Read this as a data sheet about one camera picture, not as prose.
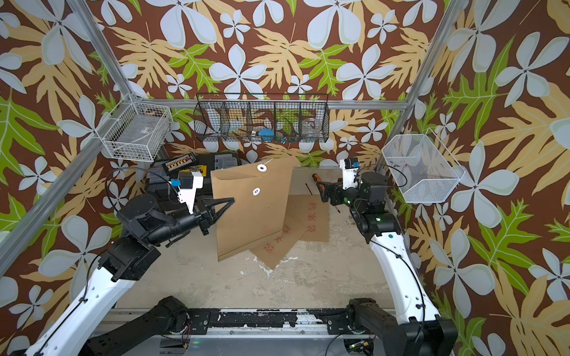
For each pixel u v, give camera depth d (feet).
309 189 3.64
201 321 2.43
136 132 2.80
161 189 2.98
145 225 1.41
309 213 3.32
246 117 3.24
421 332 1.19
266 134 3.07
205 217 1.58
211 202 1.70
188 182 1.54
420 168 2.73
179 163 3.14
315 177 3.75
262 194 1.96
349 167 2.01
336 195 2.10
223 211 1.79
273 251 2.98
